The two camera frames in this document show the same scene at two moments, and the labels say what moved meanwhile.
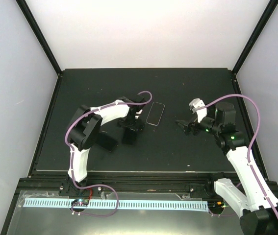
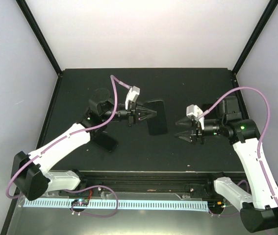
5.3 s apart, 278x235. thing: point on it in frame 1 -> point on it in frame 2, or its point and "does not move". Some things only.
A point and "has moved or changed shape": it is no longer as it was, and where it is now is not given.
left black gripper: x=136 y=127 -> x=134 y=113
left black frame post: x=28 y=16 does not move
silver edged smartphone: x=155 y=113 has moved or changed shape
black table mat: x=162 y=145 does not move
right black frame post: x=260 y=26 does not move
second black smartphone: x=105 y=141 does not move
